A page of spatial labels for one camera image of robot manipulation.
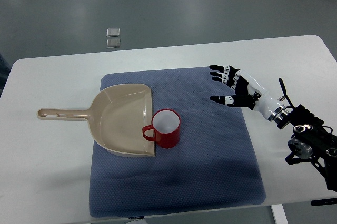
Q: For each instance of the blue textured mat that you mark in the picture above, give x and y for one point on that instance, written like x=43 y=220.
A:
x=213 y=165

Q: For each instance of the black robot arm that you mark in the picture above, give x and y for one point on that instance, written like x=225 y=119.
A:
x=312 y=141

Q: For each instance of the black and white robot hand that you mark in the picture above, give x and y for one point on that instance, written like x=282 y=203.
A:
x=247 y=93

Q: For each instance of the black table control panel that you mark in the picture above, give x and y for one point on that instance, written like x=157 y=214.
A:
x=323 y=202

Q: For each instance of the red cup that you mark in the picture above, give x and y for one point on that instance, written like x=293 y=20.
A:
x=164 y=129

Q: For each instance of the white table leg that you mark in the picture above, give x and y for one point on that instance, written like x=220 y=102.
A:
x=279 y=214

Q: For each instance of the lower silver floor plate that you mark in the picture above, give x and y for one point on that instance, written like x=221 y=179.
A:
x=113 y=43

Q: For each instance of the beige plastic dustpan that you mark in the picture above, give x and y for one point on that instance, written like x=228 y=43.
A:
x=115 y=118

